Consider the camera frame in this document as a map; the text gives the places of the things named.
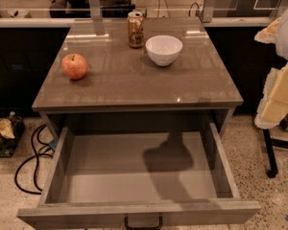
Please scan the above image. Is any gold soda can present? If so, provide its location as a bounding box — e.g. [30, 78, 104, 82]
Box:
[127, 11, 144, 48]

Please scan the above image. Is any middle metal glass post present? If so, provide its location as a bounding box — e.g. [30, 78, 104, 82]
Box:
[201, 0, 216, 23]

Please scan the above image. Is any red apple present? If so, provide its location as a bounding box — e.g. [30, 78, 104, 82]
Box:
[61, 54, 88, 80]

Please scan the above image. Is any grey cabinet with glossy top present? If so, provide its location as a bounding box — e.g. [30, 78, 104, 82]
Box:
[33, 17, 243, 137]

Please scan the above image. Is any bin with snack bags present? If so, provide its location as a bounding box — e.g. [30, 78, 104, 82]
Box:
[0, 108, 25, 158]

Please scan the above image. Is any open grey top drawer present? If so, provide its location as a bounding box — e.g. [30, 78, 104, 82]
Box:
[17, 124, 260, 230]

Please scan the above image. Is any black drawer handle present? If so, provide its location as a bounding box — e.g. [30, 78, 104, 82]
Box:
[124, 217, 163, 230]

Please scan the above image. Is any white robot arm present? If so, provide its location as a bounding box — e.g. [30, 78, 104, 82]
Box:
[254, 9, 288, 129]

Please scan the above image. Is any white ceramic bowl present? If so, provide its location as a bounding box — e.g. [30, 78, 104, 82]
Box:
[145, 35, 183, 66]

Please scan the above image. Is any black stand leg with caster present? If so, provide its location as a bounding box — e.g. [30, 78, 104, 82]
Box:
[263, 129, 288, 178]

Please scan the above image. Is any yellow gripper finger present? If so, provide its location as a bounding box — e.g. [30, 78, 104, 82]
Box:
[254, 62, 288, 129]
[254, 17, 280, 44]

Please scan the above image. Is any black office chair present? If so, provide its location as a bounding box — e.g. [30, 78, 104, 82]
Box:
[49, 0, 90, 18]

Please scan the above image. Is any left metal glass post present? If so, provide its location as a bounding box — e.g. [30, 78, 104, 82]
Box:
[88, 0, 102, 19]

